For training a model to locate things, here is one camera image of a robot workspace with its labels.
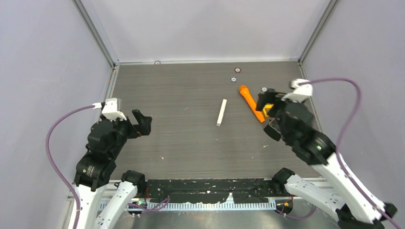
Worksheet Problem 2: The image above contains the yellow triangular plastic frame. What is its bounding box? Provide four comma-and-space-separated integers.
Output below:
261, 104, 274, 118

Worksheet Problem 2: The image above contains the white remote control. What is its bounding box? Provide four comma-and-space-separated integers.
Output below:
216, 99, 227, 126

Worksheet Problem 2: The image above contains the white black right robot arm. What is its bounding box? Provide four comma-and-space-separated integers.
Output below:
256, 88, 397, 229

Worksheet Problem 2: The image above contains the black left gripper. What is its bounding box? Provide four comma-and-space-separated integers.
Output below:
108, 108, 152, 156

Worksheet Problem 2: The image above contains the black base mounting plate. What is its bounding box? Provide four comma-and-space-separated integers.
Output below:
140, 178, 291, 204

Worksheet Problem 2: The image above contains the black yellow metronome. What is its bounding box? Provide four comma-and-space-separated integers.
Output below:
263, 122, 281, 141

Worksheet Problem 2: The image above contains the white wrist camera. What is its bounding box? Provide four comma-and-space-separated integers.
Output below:
92, 98, 127, 121
281, 79, 313, 103

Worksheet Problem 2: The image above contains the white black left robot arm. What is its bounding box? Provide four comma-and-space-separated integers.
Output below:
68, 109, 152, 229

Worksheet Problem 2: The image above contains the orange toy microphone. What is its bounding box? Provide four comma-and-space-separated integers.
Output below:
239, 85, 265, 123

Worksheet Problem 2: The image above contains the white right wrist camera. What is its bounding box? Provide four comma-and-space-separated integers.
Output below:
281, 79, 313, 103

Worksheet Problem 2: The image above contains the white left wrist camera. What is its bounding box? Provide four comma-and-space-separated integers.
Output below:
92, 98, 127, 121

